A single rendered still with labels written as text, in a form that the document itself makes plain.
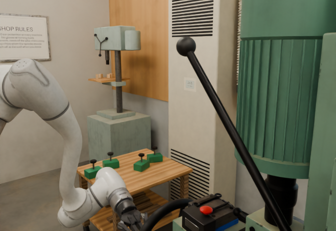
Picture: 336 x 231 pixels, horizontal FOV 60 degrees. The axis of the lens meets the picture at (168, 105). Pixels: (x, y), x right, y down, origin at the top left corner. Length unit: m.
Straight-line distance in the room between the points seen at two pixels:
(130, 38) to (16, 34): 1.24
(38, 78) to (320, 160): 0.74
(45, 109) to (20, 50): 2.41
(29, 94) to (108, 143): 1.91
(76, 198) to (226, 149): 1.33
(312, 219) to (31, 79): 0.75
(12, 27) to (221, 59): 2.13
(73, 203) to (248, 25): 0.97
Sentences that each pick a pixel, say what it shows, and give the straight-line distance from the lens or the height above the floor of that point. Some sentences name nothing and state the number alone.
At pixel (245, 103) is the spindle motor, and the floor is 1.31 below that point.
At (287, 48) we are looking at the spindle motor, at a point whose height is 1.40.
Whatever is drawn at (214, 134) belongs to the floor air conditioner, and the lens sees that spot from 2.13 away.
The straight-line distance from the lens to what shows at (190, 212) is 0.75.
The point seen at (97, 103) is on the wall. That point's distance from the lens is 3.71.
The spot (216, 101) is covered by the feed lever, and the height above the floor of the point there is 1.32.
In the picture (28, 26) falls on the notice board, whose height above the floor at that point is 1.59.
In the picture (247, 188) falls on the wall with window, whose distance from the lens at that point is 2.47.
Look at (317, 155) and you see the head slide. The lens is 0.47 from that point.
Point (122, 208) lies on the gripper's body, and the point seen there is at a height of 0.79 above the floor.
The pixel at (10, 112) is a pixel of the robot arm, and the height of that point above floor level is 1.20.
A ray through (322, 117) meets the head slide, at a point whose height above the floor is 1.31.
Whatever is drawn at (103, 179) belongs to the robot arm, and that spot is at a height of 0.85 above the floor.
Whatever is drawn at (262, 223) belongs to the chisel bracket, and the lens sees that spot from 0.63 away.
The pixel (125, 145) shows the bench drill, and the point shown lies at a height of 0.47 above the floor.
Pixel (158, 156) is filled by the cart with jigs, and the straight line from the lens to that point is 2.26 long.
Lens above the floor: 1.40
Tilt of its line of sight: 11 degrees down
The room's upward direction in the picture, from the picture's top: straight up
